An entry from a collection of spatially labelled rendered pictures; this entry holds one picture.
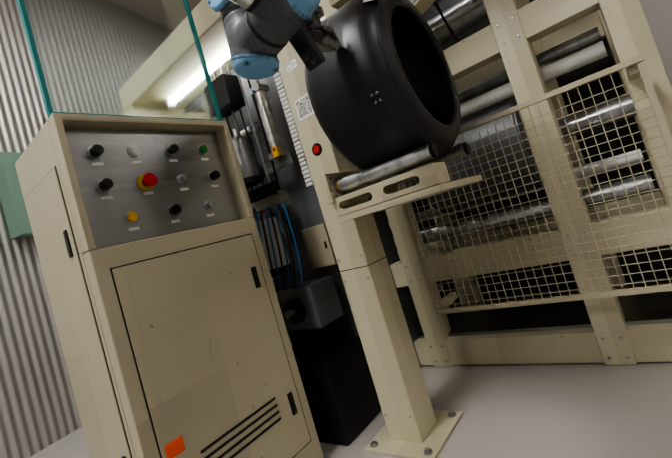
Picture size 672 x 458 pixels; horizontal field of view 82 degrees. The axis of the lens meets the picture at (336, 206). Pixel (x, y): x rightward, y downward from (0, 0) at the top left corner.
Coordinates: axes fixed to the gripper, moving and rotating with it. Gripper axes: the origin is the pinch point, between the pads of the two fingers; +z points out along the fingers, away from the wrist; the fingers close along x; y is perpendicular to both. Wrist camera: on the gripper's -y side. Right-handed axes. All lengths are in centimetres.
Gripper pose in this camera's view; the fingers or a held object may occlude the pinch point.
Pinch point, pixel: (336, 49)
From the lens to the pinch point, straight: 111.9
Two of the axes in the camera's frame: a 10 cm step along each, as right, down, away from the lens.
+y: -2.2, -9.6, 1.5
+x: -7.5, 2.6, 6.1
